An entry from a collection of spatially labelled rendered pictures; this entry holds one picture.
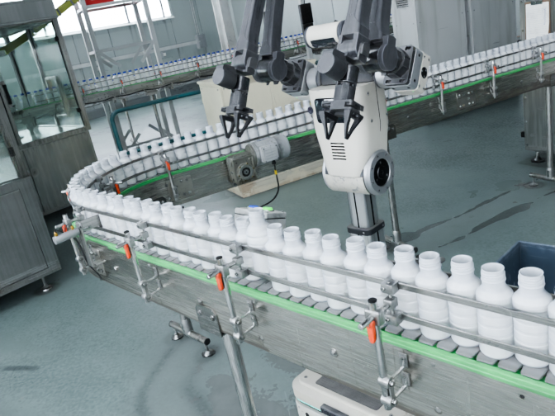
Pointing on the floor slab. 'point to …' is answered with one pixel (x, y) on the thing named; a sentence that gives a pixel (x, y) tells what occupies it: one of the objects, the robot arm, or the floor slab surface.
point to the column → (224, 24)
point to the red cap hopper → (120, 64)
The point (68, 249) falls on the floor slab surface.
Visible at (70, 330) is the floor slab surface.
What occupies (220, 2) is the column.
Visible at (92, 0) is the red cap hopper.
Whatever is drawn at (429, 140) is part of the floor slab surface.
